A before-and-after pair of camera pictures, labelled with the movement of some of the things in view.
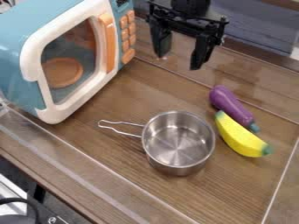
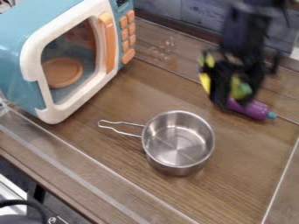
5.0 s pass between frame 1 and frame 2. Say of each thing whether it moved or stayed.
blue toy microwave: stayed
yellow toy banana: moved
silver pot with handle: stayed
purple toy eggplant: moved
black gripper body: moved
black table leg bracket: stayed
